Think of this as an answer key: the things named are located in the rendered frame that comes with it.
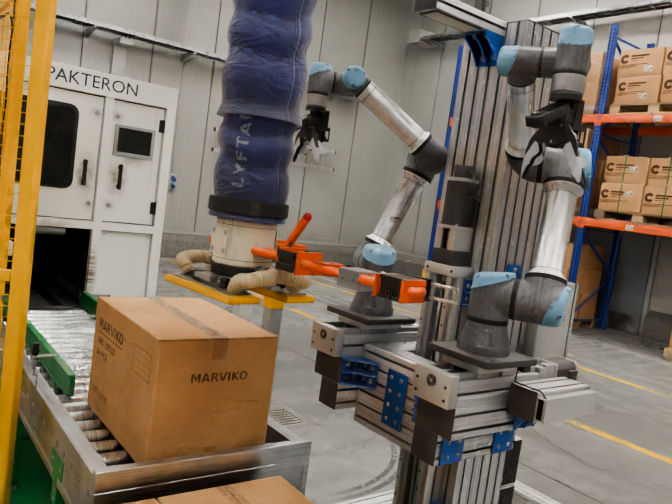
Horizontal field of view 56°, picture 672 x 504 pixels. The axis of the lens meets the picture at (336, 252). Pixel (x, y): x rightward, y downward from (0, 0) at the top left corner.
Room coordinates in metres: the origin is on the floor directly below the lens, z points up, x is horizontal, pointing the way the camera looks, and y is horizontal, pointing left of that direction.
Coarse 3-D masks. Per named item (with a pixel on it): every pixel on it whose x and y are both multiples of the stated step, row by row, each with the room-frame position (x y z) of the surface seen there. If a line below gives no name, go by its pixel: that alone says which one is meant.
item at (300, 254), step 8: (280, 248) 1.61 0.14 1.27; (288, 248) 1.63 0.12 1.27; (296, 248) 1.65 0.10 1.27; (280, 256) 1.59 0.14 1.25; (288, 256) 1.57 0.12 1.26; (296, 256) 1.56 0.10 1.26; (304, 256) 1.57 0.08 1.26; (312, 256) 1.59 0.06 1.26; (320, 256) 1.60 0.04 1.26; (280, 264) 1.59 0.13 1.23; (288, 264) 1.57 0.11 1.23; (296, 264) 1.55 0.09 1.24; (296, 272) 1.55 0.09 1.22; (304, 272) 1.57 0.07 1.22
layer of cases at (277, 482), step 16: (256, 480) 1.83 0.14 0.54; (272, 480) 1.85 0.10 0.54; (176, 496) 1.67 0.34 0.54; (192, 496) 1.69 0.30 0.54; (208, 496) 1.70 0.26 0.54; (224, 496) 1.71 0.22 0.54; (240, 496) 1.72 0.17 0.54; (256, 496) 1.74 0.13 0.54; (272, 496) 1.75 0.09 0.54; (288, 496) 1.76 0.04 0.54; (304, 496) 1.78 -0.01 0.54
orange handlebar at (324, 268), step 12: (252, 252) 1.71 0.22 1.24; (264, 252) 1.67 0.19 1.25; (276, 252) 1.65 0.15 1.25; (300, 264) 1.56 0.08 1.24; (312, 264) 1.53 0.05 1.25; (324, 264) 1.50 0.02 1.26; (336, 264) 1.52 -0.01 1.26; (336, 276) 1.47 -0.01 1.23; (360, 276) 1.41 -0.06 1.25; (372, 276) 1.44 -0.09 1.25; (420, 288) 1.32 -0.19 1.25
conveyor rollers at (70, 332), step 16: (32, 320) 3.36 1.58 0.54; (48, 320) 3.41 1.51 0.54; (64, 320) 3.46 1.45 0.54; (80, 320) 3.51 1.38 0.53; (48, 336) 3.08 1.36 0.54; (64, 336) 3.13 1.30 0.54; (80, 336) 3.17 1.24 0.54; (64, 352) 2.87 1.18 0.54; (80, 352) 2.91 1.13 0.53; (80, 368) 2.66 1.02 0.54; (48, 384) 2.41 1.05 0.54; (80, 384) 2.48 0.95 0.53; (64, 400) 2.28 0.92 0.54; (80, 400) 2.31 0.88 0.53; (80, 416) 2.14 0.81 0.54; (96, 416) 2.17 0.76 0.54; (96, 432) 2.01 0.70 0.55; (96, 448) 1.92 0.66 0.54; (112, 448) 1.94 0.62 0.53; (112, 464) 1.85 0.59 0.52
